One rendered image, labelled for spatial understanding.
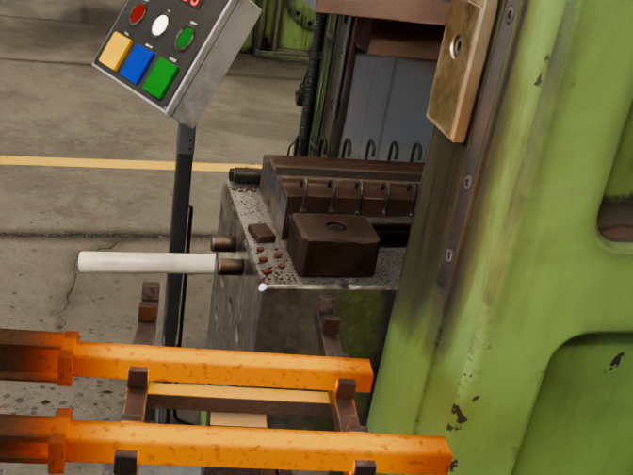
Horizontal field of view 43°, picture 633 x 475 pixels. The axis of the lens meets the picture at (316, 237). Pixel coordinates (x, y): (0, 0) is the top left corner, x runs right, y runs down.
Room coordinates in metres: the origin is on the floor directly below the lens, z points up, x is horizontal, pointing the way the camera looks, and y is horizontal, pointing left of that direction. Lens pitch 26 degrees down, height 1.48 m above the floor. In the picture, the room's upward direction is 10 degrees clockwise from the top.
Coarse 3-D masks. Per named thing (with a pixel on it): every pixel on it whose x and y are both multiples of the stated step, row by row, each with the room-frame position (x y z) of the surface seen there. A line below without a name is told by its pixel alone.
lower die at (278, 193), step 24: (264, 168) 1.31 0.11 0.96; (312, 168) 1.25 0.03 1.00; (336, 168) 1.27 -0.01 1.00; (360, 168) 1.31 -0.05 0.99; (384, 168) 1.33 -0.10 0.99; (408, 168) 1.35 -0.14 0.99; (264, 192) 1.29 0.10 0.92; (288, 192) 1.15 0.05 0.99; (312, 192) 1.17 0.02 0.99; (336, 192) 1.18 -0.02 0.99; (384, 192) 1.22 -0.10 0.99; (408, 192) 1.23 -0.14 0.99; (384, 240) 1.19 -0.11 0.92
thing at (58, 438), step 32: (0, 416) 0.54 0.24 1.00; (32, 416) 0.55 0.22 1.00; (64, 416) 0.55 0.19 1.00; (0, 448) 0.52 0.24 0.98; (32, 448) 0.53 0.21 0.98; (64, 448) 0.52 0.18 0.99; (96, 448) 0.53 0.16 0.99; (128, 448) 0.54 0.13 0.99; (160, 448) 0.54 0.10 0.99; (192, 448) 0.55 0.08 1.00; (224, 448) 0.55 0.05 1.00; (256, 448) 0.56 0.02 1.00; (288, 448) 0.56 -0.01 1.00; (320, 448) 0.57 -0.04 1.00; (352, 448) 0.58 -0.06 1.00; (384, 448) 0.59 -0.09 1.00; (416, 448) 0.59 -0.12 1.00; (448, 448) 0.60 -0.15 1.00
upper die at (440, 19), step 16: (304, 0) 1.20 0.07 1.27; (320, 0) 1.14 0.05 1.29; (336, 0) 1.15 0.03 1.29; (352, 0) 1.16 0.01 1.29; (368, 0) 1.16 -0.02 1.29; (384, 0) 1.17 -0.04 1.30; (400, 0) 1.18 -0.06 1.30; (416, 0) 1.19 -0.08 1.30; (432, 0) 1.19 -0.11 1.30; (448, 0) 1.20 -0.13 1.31; (368, 16) 1.17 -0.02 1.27; (384, 16) 1.17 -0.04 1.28; (400, 16) 1.18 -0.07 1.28; (416, 16) 1.19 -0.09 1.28; (432, 16) 1.20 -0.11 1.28
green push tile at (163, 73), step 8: (160, 64) 1.60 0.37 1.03; (168, 64) 1.59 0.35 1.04; (152, 72) 1.60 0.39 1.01; (160, 72) 1.59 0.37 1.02; (168, 72) 1.57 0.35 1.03; (176, 72) 1.56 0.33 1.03; (152, 80) 1.59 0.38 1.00; (160, 80) 1.57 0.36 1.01; (168, 80) 1.56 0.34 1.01; (144, 88) 1.59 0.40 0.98; (152, 88) 1.57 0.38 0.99; (160, 88) 1.56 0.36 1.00; (168, 88) 1.55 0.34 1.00; (160, 96) 1.54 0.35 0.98
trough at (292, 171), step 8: (280, 168) 1.23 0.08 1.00; (288, 168) 1.23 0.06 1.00; (296, 168) 1.24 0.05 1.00; (280, 176) 1.22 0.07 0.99; (312, 176) 1.25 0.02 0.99; (320, 176) 1.25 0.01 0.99; (328, 176) 1.26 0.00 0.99; (336, 176) 1.26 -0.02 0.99; (344, 176) 1.26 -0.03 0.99; (352, 176) 1.27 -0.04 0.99; (360, 176) 1.27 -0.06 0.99; (368, 176) 1.28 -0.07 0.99; (376, 176) 1.28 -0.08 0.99; (384, 176) 1.29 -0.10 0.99; (392, 176) 1.29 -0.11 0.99; (400, 176) 1.30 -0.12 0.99; (408, 176) 1.30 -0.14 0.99; (416, 176) 1.30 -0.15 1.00
